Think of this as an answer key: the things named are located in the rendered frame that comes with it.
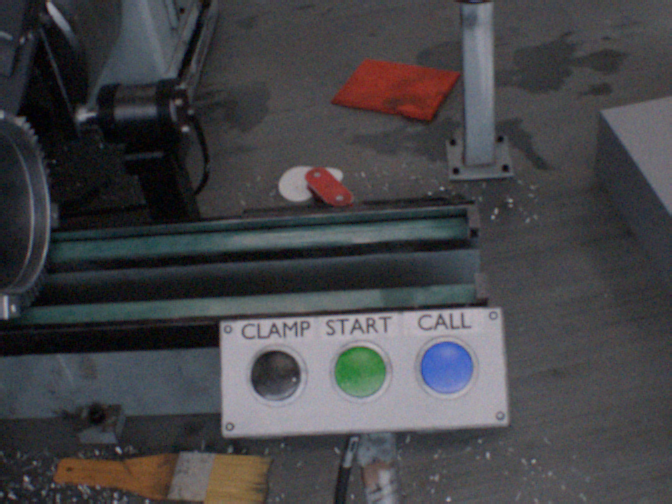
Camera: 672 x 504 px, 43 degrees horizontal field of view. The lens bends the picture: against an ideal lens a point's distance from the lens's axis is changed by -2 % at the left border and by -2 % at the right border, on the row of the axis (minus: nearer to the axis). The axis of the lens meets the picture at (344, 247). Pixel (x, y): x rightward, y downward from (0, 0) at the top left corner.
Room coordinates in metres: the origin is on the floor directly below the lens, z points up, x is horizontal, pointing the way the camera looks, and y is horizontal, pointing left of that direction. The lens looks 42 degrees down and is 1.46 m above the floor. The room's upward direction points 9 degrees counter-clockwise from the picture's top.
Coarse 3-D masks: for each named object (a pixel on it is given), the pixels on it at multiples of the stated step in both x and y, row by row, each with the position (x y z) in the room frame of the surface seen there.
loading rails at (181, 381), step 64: (64, 256) 0.64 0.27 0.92; (128, 256) 0.63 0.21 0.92; (192, 256) 0.62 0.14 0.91; (256, 256) 0.61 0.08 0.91; (320, 256) 0.60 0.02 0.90; (384, 256) 0.60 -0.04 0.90; (448, 256) 0.59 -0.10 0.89; (0, 320) 0.57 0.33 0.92; (64, 320) 0.55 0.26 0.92; (128, 320) 0.53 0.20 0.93; (192, 320) 0.52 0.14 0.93; (0, 384) 0.54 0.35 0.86; (64, 384) 0.54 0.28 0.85; (128, 384) 0.53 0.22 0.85; (192, 384) 0.52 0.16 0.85
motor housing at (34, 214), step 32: (0, 128) 0.67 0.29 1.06; (0, 160) 0.69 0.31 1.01; (32, 160) 0.68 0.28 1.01; (0, 192) 0.68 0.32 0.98; (32, 192) 0.67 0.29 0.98; (0, 224) 0.66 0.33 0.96; (32, 224) 0.65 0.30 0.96; (0, 256) 0.63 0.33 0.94; (32, 256) 0.62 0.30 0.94; (0, 288) 0.58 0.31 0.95; (32, 288) 0.59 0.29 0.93
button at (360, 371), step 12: (360, 348) 0.33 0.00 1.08; (348, 360) 0.33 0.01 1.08; (360, 360) 0.32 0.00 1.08; (372, 360) 0.32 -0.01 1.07; (336, 372) 0.32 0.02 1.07; (348, 372) 0.32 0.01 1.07; (360, 372) 0.32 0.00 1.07; (372, 372) 0.32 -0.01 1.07; (384, 372) 0.32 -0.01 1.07; (348, 384) 0.31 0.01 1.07; (360, 384) 0.31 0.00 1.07; (372, 384) 0.31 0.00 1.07; (360, 396) 0.31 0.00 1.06
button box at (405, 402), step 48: (240, 336) 0.35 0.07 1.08; (288, 336) 0.35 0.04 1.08; (336, 336) 0.34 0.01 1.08; (384, 336) 0.34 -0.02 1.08; (432, 336) 0.33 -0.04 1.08; (480, 336) 0.33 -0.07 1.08; (240, 384) 0.33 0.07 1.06; (336, 384) 0.32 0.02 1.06; (384, 384) 0.31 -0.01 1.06; (480, 384) 0.31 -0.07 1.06; (240, 432) 0.31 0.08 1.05; (288, 432) 0.30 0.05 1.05; (336, 432) 0.30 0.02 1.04; (384, 432) 0.30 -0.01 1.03
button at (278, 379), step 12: (264, 360) 0.33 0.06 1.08; (276, 360) 0.33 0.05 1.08; (288, 360) 0.33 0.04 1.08; (252, 372) 0.33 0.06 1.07; (264, 372) 0.33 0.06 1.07; (276, 372) 0.33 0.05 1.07; (288, 372) 0.33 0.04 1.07; (300, 372) 0.33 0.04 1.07; (252, 384) 0.32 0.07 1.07; (264, 384) 0.32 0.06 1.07; (276, 384) 0.32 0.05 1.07; (288, 384) 0.32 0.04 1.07; (264, 396) 0.32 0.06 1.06; (276, 396) 0.32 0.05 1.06; (288, 396) 0.32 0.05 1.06
